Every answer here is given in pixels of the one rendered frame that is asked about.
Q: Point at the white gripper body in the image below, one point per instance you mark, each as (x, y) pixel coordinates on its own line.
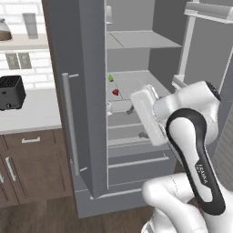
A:
(145, 112)

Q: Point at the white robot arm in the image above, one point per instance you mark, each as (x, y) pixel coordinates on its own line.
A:
(194, 127)

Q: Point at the red strawberry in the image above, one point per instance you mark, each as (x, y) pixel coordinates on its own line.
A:
(115, 91)

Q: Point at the grey fridge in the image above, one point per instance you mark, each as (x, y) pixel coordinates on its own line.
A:
(136, 60)

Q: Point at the glass fridge shelf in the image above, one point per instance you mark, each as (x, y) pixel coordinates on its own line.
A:
(142, 39)

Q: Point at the grey fridge door with bins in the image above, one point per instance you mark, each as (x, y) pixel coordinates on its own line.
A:
(206, 48)

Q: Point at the green vegetable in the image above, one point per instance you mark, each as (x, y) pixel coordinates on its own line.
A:
(111, 78)

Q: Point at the grey freezer drawer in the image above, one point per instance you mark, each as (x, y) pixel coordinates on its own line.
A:
(133, 176)

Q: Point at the brown drawer front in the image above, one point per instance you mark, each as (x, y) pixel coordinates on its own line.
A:
(30, 141)

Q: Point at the brown cupboard door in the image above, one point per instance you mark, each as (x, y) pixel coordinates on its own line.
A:
(36, 176)

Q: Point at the black toaster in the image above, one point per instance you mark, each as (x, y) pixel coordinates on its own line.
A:
(11, 92)

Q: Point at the white canister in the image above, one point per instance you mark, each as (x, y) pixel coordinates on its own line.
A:
(30, 25)

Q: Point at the glass coffee pot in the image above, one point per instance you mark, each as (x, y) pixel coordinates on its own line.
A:
(4, 30)

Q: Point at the grey wall outlet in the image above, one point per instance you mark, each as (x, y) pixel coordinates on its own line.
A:
(12, 61)
(25, 60)

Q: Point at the pale wall shelf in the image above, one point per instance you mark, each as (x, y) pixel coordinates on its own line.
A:
(24, 42)

